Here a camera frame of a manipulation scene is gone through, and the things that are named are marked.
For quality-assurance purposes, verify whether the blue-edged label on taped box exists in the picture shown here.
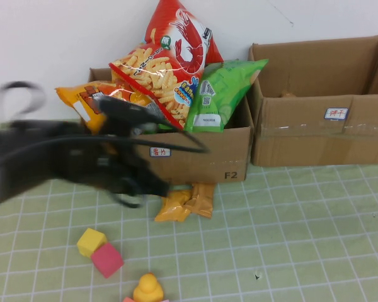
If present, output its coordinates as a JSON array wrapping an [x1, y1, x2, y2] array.
[[324, 107, 349, 121]]

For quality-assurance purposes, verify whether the yellow rubber duck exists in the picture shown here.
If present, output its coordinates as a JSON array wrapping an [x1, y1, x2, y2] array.
[[132, 272, 165, 302]]

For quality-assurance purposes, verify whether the green checked tablecloth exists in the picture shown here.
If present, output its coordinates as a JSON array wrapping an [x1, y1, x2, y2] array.
[[0, 119, 378, 302]]

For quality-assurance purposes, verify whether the red shrimp chips bag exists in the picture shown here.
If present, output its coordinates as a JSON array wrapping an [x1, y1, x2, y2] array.
[[108, 0, 224, 131]]

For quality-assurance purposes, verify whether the long black camera cable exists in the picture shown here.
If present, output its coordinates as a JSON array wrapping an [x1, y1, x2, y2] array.
[[0, 125, 210, 177]]

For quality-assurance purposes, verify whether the yellow snack packet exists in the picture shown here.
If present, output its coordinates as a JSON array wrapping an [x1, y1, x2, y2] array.
[[154, 187, 193, 223]]

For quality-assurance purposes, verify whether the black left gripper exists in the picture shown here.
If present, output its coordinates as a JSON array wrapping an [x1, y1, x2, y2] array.
[[66, 138, 171, 198]]

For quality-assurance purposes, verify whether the grey arm cable loop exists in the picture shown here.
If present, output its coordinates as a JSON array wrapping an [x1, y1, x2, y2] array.
[[0, 81, 47, 124]]

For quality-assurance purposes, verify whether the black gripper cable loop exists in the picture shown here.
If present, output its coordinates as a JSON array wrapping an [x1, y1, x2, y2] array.
[[108, 187, 146, 209]]

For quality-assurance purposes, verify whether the red foam cube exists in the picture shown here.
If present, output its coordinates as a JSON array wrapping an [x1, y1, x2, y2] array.
[[90, 241, 125, 279]]

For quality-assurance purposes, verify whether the orange chips bag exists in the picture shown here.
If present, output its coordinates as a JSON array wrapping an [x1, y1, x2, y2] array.
[[54, 80, 160, 135]]

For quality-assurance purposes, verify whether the cardboard box printed F2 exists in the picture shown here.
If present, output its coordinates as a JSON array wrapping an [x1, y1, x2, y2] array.
[[76, 67, 255, 191]]

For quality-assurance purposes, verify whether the yellow foam cube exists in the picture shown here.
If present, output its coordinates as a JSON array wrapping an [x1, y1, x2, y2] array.
[[77, 227, 109, 258]]

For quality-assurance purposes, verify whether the blue-edged label on F2 box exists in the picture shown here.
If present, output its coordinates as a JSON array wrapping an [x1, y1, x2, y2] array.
[[149, 147, 172, 158]]

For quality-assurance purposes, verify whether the golden brown snack packet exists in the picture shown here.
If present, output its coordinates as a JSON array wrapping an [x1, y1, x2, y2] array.
[[184, 181, 217, 220]]

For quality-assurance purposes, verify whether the taped plain cardboard box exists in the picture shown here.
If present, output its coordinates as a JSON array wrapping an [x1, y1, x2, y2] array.
[[248, 33, 378, 167]]

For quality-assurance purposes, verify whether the light green chips bag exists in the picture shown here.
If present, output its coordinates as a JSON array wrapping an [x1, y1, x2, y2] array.
[[183, 59, 269, 133]]

